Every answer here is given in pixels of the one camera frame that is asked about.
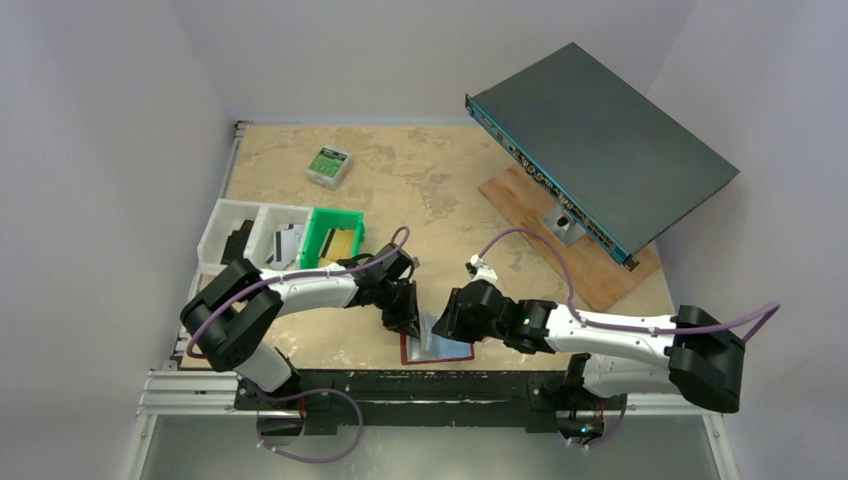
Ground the red card holder wallet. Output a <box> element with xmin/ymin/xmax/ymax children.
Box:
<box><xmin>400</xmin><ymin>313</ymin><xmax>474</xmax><ymax>365</ymax></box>

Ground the grey card with triangle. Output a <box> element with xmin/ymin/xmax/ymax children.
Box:
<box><xmin>266</xmin><ymin>223</ymin><xmax>305</xmax><ymax>271</ymax></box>

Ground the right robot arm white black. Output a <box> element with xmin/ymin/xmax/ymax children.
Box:
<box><xmin>431</xmin><ymin>257</ymin><xmax>746</xmax><ymax>414</ymax></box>

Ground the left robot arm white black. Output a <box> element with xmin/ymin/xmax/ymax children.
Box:
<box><xmin>179</xmin><ymin>243</ymin><xmax>420</xmax><ymax>394</ymax></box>

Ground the green plastic bin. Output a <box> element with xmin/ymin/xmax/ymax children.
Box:
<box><xmin>299</xmin><ymin>207</ymin><xmax>365</xmax><ymax>269</ymax></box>

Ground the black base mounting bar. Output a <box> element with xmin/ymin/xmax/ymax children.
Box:
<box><xmin>234</xmin><ymin>354</ymin><xmax>600</xmax><ymax>435</ymax></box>

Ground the white plastic bin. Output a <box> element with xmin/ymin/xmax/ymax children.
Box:
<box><xmin>197</xmin><ymin>199</ymin><xmax>314</xmax><ymax>275</ymax></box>

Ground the small green labelled box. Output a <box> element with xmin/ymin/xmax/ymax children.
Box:
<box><xmin>306</xmin><ymin>145</ymin><xmax>354</xmax><ymax>191</ymax></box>

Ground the wooden board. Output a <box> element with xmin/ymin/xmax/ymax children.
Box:
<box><xmin>478</xmin><ymin>166</ymin><xmax>673</xmax><ymax>316</ymax></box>

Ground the black part in bin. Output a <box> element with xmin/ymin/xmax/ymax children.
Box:
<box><xmin>220</xmin><ymin>220</ymin><xmax>254</xmax><ymax>265</ymax></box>

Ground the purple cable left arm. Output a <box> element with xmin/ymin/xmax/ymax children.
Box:
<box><xmin>185</xmin><ymin>226</ymin><xmax>412</xmax><ymax>360</ymax></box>

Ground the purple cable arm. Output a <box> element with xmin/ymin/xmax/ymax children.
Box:
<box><xmin>185</xmin><ymin>226</ymin><xmax>412</xmax><ymax>360</ymax></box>
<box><xmin>476</xmin><ymin>227</ymin><xmax>782</xmax><ymax>346</ymax></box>

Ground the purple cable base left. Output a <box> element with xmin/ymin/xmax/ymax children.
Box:
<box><xmin>255</xmin><ymin>388</ymin><xmax>364</xmax><ymax>465</ymax></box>

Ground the purple cable base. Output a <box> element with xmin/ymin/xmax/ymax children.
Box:
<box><xmin>560</xmin><ymin>394</ymin><xmax>629</xmax><ymax>451</ymax></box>
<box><xmin>255</xmin><ymin>388</ymin><xmax>364</xmax><ymax>465</ymax></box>

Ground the metal bracket with knob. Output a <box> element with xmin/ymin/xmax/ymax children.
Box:
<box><xmin>542</xmin><ymin>208</ymin><xmax>586</xmax><ymax>246</ymax></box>

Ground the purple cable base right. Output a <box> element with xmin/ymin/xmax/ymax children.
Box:
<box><xmin>560</xmin><ymin>394</ymin><xmax>629</xmax><ymax>451</ymax></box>

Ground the dark network switch box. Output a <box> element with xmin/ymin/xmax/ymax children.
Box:
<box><xmin>464</xmin><ymin>43</ymin><xmax>739</xmax><ymax>271</ymax></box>

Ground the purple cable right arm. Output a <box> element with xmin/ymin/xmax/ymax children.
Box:
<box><xmin>476</xmin><ymin>227</ymin><xmax>782</xmax><ymax>346</ymax></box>

